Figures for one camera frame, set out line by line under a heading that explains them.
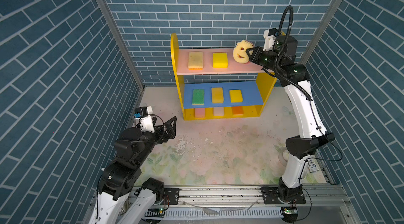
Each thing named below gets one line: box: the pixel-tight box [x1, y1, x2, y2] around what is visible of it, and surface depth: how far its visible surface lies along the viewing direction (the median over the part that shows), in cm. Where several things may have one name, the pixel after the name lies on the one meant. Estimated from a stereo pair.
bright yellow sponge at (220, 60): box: [212, 52, 229, 69], surface depth 75 cm
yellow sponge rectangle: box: [211, 87, 224, 104], surface depth 98 cm
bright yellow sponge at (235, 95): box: [229, 89, 244, 104], surface depth 96 cm
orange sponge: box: [231, 106, 245, 116], surface depth 106 cm
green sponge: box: [192, 88, 205, 106], surface depth 96 cm
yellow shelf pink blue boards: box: [170, 32, 278, 121], surface depth 96 cm
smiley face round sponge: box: [233, 39, 255, 64], surface depth 71 cm
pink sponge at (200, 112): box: [195, 107, 206, 119], surface depth 103 cm
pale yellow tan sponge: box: [188, 51, 204, 70], surface depth 75 cm
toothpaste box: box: [307, 158, 320, 173], surface depth 84 cm
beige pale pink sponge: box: [213, 106, 225, 117], surface depth 106 cm
